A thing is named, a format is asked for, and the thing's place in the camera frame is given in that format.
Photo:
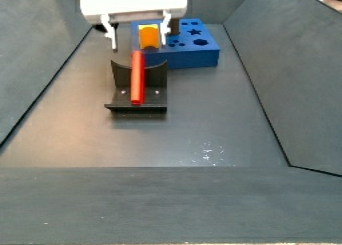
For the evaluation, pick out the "brown cylinder peg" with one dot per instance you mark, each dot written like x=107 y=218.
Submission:
x=174 y=26

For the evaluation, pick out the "black curved fixture stand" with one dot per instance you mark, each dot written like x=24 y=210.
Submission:
x=155 y=89

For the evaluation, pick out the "blue shape-sorter block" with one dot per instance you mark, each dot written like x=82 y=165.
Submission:
x=191 y=49

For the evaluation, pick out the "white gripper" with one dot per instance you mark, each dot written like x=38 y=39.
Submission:
x=116 y=11

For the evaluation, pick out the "red square-circle peg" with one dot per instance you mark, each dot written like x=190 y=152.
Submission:
x=136 y=78

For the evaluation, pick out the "yellow arch block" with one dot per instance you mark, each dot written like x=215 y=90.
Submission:
x=148 y=36

